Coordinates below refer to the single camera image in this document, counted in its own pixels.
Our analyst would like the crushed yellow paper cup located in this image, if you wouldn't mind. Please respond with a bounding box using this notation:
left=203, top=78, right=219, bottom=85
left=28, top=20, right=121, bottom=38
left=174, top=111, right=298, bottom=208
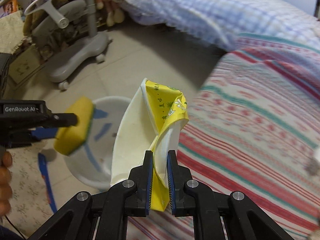
left=110, top=79, right=189, bottom=212

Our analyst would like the white trash bin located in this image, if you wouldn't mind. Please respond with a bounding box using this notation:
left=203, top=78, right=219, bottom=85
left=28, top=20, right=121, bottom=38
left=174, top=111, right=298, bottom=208
left=64, top=96, right=131, bottom=191

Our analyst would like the pink plush toy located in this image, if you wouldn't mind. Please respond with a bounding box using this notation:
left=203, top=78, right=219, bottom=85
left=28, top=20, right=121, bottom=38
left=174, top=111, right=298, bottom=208
left=95, top=0, right=125, bottom=27

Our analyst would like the floral cream cloth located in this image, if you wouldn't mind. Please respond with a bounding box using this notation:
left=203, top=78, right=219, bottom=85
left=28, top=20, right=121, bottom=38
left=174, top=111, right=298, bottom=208
left=0, top=10, right=25, bottom=54

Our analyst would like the grey desk chair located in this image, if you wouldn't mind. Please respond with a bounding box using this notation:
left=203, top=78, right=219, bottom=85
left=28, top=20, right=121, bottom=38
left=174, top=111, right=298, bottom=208
left=24, top=0, right=110, bottom=90

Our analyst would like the left hand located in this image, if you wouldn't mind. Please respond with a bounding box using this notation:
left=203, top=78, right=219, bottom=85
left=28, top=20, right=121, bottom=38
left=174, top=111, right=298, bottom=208
left=0, top=152, right=12, bottom=217

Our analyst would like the yellow sponge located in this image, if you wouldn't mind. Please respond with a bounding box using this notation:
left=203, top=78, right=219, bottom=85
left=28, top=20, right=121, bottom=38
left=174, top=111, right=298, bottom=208
left=54, top=96, right=94, bottom=155

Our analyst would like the patterned striped blanket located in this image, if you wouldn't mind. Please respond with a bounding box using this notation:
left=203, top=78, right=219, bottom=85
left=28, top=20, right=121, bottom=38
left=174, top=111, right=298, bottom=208
left=177, top=34, right=319, bottom=239

